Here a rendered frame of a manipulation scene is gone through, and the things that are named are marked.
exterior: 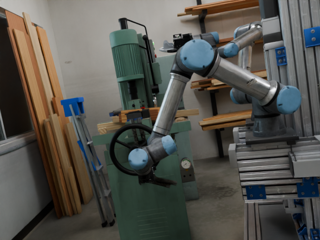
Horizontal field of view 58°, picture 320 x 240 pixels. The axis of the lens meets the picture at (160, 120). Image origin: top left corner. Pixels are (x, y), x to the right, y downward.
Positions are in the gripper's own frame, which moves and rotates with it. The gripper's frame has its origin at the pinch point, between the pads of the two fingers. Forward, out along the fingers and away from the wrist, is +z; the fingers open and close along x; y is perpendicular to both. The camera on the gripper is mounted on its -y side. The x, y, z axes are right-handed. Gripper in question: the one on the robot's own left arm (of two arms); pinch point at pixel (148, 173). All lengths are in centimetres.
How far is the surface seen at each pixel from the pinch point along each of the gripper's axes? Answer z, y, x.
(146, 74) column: 32, -78, 3
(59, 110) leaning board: 142, -123, -108
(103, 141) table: 21.2, -29.2, -27.3
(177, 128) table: 20.8, -29.7, 17.9
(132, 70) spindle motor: 9, -67, -4
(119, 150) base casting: 24.9, -22.9, -18.7
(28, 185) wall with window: 127, -39, -130
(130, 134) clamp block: 11.6, -26.8, -9.3
